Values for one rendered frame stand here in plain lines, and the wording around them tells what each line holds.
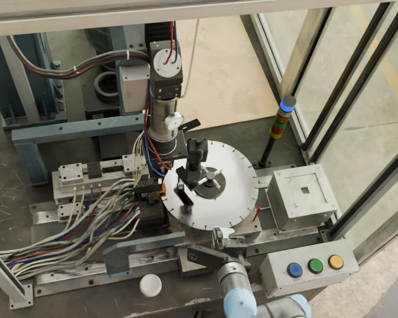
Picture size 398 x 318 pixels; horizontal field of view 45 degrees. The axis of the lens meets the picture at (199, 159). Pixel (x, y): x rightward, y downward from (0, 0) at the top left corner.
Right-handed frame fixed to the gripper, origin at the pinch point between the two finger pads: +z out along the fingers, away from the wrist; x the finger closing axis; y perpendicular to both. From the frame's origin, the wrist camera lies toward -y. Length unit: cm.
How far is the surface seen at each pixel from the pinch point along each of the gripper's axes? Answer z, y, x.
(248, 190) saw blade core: 15.9, 13.2, 4.6
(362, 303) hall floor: 56, 89, -82
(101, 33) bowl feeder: 64, -37, 44
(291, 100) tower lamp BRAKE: 21.4, 24.8, 33.9
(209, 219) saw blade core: 7.4, -0.4, -1.4
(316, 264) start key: -1.5, 33.6, -12.1
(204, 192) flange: 14.4, -1.6, 4.6
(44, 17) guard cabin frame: -74, -31, 72
